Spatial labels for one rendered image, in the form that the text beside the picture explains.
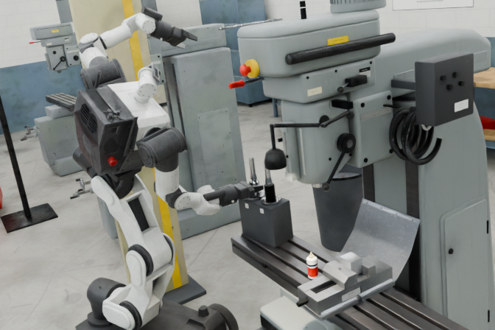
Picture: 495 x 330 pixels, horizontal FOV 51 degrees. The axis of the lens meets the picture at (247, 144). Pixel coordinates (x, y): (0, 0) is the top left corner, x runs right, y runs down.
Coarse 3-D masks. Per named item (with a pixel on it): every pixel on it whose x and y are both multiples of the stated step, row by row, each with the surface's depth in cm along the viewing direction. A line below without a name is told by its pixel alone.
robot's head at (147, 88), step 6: (138, 72) 191; (144, 72) 190; (150, 72) 191; (138, 78) 193; (144, 78) 186; (150, 78) 186; (138, 84) 186; (144, 84) 184; (150, 84) 184; (138, 90) 185; (144, 90) 185; (150, 90) 186; (156, 90) 186; (138, 96) 190; (144, 96) 187; (150, 96) 188
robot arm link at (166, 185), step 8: (160, 176) 190; (168, 176) 190; (176, 176) 192; (160, 184) 193; (168, 184) 192; (176, 184) 195; (160, 192) 196; (168, 192) 195; (176, 192) 197; (184, 192) 201; (168, 200) 197; (176, 200) 199; (184, 200) 202; (176, 208) 201
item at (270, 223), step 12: (240, 204) 239; (252, 204) 232; (264, 204) 228; (276, 204) 227; (288, 204) 230; (240, 216) 242; (252, 216) 234; (264, 216) 227; (276, 216) 226; (288, 216) 231; (252, 228) 237; (264, 228) 230; (276, 228) 227; (288, 228) 232; (264, 240) 232; (276, 240) 228
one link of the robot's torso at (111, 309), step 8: (120, 288) 243; (128, 288) 243; (112, 296) 237; (120, 296) 239; (104, 304) 235; (112, 304) 231; (104, 312) 236; (112, 312) 231; (120, 312) 227; (128, 312) 226; (112, 320) 234; (120, 320) 229; (128, 320) 226; (128, 328) 229
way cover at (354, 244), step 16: (368, 208) 225; (384, 208) 218; (368, 224) 224; (384, 224) 217; (400, 224) 210; (416, 224) 204; (352, 240) 227; (368, 240) 221; (384, 240) 215; (400, 240) 209; (336, 256) 226; (400, 256) 206; (400, 272) 202
